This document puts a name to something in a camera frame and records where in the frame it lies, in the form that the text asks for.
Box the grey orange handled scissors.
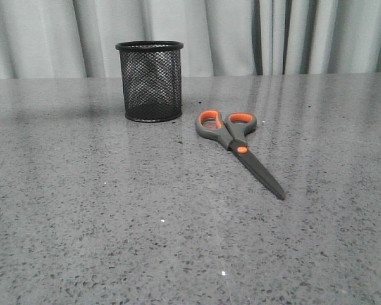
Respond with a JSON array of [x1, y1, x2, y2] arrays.
[[195, 110, 286, 200]]

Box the black mesh pen cup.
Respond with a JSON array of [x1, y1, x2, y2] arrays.
[[115, 41, 184, 123]]

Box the grey curtain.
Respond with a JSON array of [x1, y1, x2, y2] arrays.
[[0, 1, 381, 79]]

